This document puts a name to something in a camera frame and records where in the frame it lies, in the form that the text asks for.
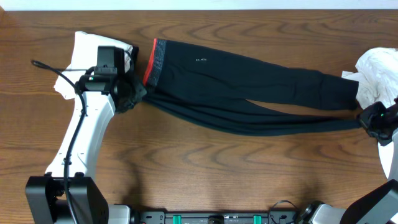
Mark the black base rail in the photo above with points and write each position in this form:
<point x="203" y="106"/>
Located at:
<point x="160" y="217"/>

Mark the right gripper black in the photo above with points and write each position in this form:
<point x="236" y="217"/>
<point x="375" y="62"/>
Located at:
<point x="366" y="117"/>

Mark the black pants red waistband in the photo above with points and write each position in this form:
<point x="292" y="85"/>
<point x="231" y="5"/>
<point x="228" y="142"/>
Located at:
<point x="228" y="92"/>

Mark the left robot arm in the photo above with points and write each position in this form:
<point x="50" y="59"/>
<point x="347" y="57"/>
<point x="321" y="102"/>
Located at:
<point x="67" y="192"/>

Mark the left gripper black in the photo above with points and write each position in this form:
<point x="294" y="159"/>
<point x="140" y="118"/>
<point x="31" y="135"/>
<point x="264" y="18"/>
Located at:
<point x="133" y="83"/>

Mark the white crumpled garment right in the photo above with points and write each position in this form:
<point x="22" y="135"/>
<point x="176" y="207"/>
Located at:
<point x="377" y="77"/>

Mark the white folded cloth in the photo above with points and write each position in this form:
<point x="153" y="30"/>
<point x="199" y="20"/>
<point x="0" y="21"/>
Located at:
<point x="85" y="53"/>

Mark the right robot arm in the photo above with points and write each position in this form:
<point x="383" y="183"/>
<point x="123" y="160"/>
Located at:
<point x="380" y="205"/>

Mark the black folded garment under white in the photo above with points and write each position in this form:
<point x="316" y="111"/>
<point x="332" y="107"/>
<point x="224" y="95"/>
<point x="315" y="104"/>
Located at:
<point x="130" y="56"/>

